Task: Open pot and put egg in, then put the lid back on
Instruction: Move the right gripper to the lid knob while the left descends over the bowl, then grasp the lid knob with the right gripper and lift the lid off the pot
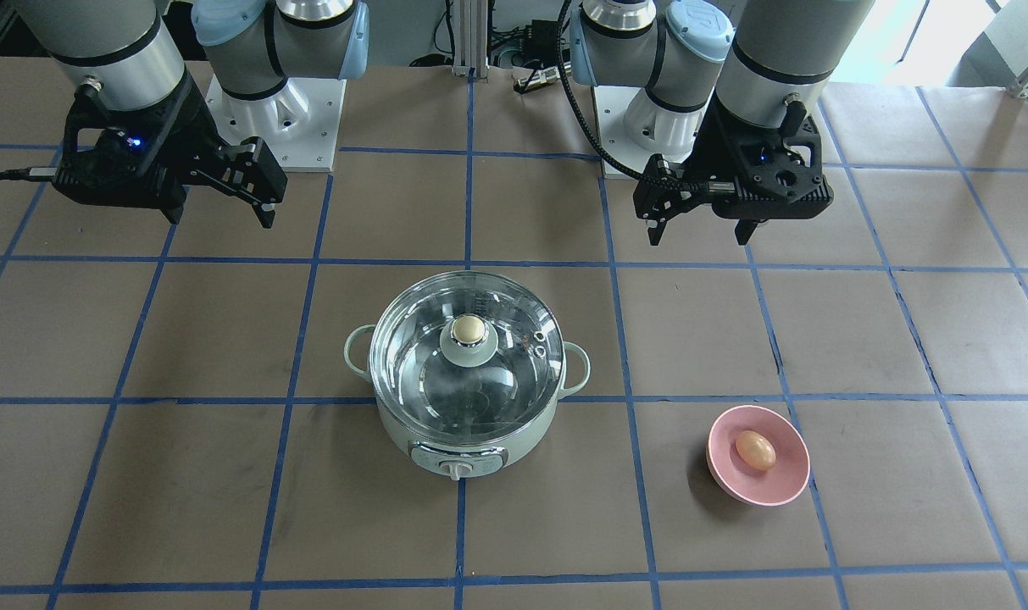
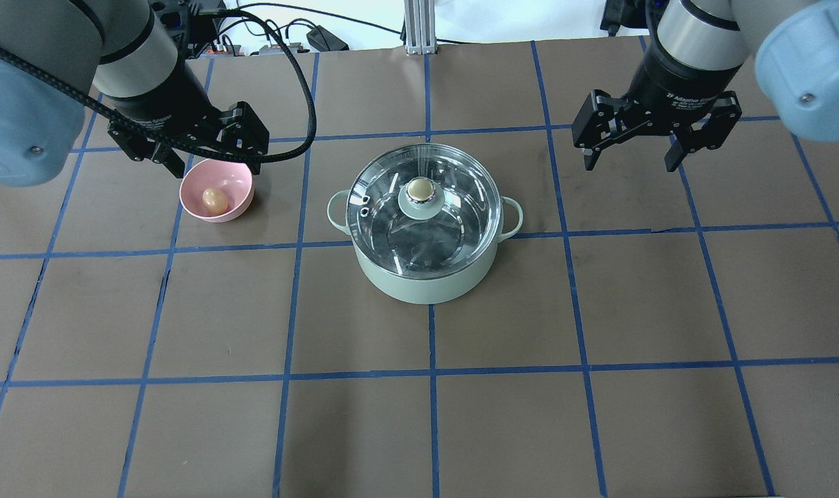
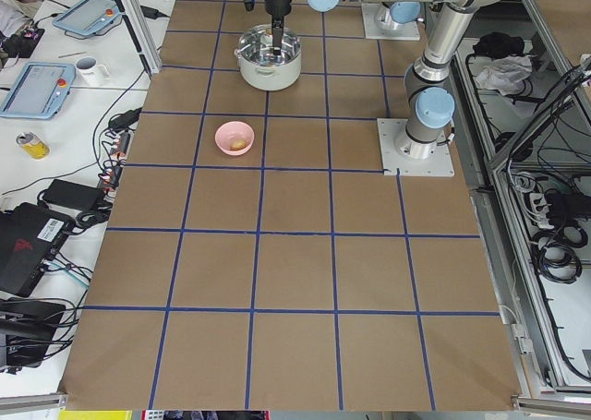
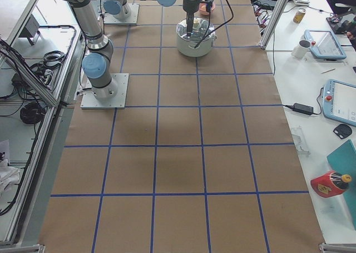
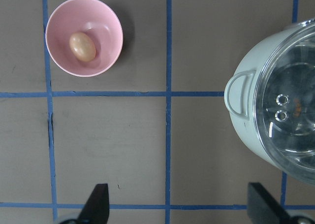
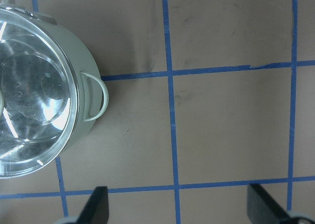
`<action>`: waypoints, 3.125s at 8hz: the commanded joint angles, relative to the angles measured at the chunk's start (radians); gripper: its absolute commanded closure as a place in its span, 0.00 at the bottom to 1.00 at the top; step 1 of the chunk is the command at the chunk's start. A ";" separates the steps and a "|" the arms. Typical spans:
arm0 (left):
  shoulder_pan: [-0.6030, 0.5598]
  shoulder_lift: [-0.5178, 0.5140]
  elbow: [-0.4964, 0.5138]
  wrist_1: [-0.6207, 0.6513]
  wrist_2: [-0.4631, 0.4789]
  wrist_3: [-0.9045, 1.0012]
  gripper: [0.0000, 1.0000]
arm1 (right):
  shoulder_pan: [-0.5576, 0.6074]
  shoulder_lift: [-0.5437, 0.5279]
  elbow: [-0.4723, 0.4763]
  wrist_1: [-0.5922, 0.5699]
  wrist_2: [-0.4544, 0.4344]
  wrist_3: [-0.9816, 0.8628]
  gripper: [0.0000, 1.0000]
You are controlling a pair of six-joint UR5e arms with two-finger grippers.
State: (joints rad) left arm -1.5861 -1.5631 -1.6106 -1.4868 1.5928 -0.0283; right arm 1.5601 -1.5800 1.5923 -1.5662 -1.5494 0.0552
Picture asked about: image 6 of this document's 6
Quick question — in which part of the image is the pale green cooking pot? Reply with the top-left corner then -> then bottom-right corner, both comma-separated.
0,0 -> 108,148

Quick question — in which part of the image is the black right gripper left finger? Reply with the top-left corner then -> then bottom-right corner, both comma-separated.
77,186 -> 109,224

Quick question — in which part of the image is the glass pot lid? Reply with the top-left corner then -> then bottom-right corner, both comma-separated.
0,7 -> 78,179

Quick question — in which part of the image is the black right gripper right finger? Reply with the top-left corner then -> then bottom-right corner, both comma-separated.
247,184 -> 294,224

